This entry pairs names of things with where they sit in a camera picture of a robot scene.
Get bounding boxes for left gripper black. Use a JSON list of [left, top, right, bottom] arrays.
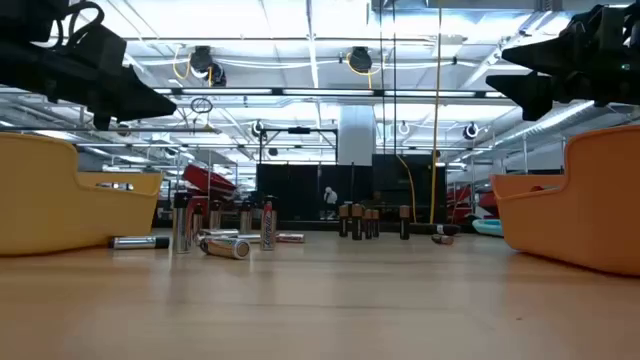
[[0, 43, 178, 131]]

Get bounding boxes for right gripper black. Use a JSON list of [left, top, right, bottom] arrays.
[[485, 29, 640, 122]]

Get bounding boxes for large silver battery black cap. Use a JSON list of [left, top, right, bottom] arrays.
[[172, 192, 194, 255]]

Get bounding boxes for silver battery black end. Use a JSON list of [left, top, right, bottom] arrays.
[[108, 235, 171, 250]]

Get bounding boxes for small silver battery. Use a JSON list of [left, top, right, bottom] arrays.
[[239, 199, 254, 235], [192, 202, 205, 239], [208, 199, 223, 231]]

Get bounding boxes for silver red Energizer battery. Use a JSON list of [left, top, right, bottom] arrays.
[[260, 195, 278, 252]]

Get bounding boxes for yellow plastic bin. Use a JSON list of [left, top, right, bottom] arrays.
[[0, 132, 165, 257]]

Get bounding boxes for red bins stack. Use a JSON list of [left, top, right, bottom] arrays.
[[447, 182, 499, 224]]

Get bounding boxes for orange plastic bin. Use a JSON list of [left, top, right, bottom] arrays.
[[489, 124, 640, 278]]

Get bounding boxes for teal tub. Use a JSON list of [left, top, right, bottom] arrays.
[[471, 218, 505, 238]]

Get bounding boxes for black cylinder white label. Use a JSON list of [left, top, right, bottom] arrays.
[[409, 222, 462, 237]]

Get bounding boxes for white column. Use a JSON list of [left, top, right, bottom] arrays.
[[338, 104, 376, 166]]

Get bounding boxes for person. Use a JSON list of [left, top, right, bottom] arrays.
[[323, 186, 339, 220]]

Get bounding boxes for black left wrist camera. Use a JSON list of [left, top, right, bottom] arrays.
[[59, 22, 128, 76]]

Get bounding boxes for thin black hanging cable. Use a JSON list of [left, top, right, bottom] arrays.
[[378, 0, 385, 156], [391, 0, 398, 156]]

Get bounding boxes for yellow curved cable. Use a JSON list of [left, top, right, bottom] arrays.
[[397, 154, 418, 224]]

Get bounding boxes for black overhead rig frame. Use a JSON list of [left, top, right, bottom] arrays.
[[258, 127, 340, 165]]

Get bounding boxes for black partition wall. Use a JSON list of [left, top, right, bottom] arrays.
[[256, 153, 448, 224]]

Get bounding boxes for black aluminium table frame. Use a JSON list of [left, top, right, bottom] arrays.
[[152, 219, 434, 232]]

